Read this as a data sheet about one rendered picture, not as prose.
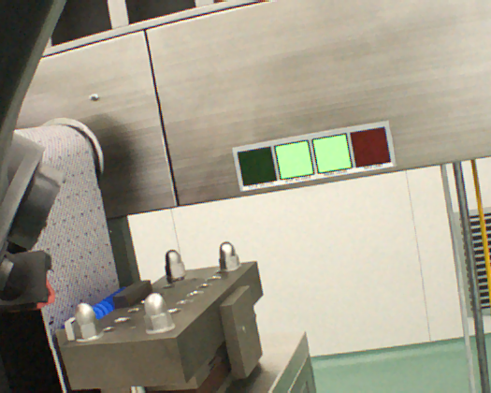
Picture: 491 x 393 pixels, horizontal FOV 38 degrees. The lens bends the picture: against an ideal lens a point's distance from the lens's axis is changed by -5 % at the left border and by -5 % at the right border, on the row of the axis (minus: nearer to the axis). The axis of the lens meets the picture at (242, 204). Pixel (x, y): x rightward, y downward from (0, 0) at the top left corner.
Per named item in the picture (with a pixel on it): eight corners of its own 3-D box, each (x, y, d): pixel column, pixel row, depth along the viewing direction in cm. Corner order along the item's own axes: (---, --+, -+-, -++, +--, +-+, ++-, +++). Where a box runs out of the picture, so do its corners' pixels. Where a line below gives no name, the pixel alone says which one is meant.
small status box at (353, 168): (239, 192, 117) (231, 148, 116) (240, 191, 118) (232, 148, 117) (397, 166, 110) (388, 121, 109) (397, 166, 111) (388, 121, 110)
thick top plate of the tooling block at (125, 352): (71, 389, 89) (59, 345, 89) (175, 305, 128) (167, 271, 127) (186, 384, 85) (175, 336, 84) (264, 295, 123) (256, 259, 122)
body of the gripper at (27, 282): (50, 304, 86) (17, 289, 80) (-14, 310, 89) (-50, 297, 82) (52, 254, 89) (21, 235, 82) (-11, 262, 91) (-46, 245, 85)
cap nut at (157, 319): (141, 334, 88) (133, 299, 87) (151, 326, 91) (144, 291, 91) (168, 332, 87) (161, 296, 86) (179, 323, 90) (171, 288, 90)
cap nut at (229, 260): (216, 272, 118) (210, 245, 118) (223, 267, 122) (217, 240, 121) (238, 269, 117) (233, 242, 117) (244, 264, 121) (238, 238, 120)
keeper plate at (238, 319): (233, 379, 101) (217, 305, 100) (251, 356, 111) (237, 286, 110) (250, 378, 101) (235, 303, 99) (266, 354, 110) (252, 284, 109)
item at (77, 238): (50, 349, 94) (20, 212, 92) (120, 302, 116) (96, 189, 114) (53, 348, 94) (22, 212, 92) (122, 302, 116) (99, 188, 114)
